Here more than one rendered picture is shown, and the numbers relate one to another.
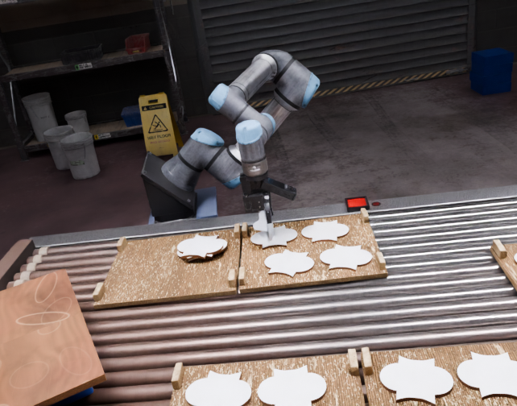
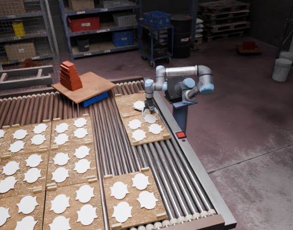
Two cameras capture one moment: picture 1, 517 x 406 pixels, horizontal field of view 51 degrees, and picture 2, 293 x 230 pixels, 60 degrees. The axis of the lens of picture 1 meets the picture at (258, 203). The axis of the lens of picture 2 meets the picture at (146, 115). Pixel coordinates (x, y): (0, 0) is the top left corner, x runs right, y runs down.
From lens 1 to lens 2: 210 cm
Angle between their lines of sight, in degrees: 60
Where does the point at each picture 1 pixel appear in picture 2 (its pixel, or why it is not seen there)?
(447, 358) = (90, 158)
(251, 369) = (88, 126)
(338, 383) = (82, 140)
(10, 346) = (86, 88)
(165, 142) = not seen: outside the picture
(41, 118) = not seen: outside the picture
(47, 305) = (100, 87)
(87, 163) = (279, 74)
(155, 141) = not seen: outside the picture
